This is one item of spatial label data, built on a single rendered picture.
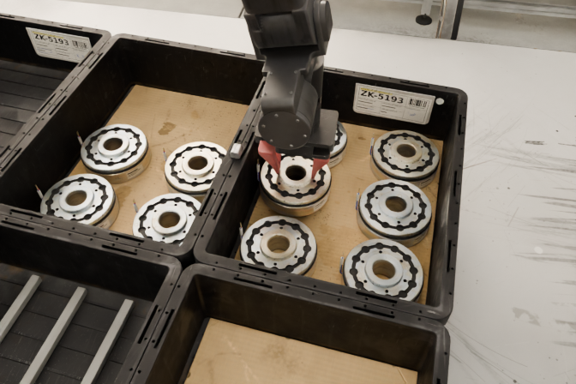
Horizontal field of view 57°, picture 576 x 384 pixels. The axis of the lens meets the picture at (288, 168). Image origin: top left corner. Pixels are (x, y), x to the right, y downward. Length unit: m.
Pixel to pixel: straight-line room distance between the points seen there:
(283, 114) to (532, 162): 0.68
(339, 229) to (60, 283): 0.39
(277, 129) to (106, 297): 0.33
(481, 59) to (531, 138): 0.27
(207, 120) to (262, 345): 0.42
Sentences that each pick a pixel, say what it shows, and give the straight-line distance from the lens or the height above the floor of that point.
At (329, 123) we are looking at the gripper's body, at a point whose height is 0.98.
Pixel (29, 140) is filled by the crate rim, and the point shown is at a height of 0.93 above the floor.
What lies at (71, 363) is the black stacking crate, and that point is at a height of 0.83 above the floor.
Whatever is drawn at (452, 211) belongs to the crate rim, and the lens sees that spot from 0.70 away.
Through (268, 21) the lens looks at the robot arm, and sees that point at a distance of 0.58.
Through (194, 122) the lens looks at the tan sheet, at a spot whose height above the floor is 0.83.
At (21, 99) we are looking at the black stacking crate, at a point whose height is 0.83.
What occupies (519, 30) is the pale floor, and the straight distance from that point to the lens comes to 2.88.
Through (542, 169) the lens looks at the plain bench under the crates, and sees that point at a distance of 1.13.
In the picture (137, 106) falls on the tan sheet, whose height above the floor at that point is 0.83.
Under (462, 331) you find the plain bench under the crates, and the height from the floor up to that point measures 0.70.
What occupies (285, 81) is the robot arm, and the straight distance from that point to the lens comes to 0.57.
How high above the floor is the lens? 1.46
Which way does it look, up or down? 48 degrees down
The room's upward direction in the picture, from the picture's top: straight up
